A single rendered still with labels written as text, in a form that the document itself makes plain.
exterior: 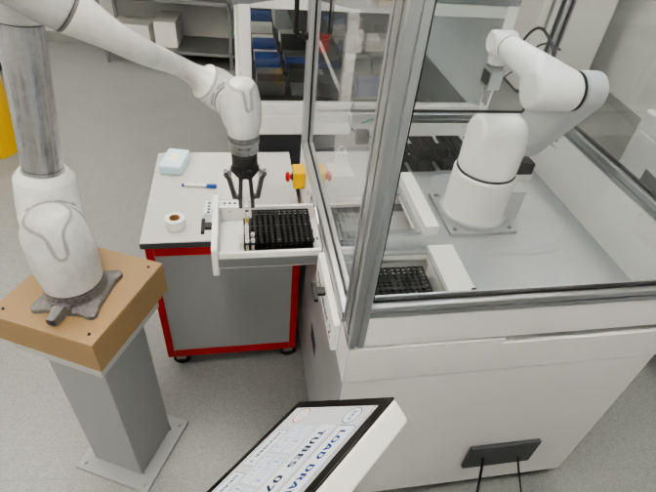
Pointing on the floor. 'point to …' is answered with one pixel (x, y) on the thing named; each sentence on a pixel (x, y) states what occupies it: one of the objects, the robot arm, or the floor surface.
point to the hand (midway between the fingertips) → (246, 207)
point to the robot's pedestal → (120, 413)
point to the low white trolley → (174, 268)
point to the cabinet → (468, 408)
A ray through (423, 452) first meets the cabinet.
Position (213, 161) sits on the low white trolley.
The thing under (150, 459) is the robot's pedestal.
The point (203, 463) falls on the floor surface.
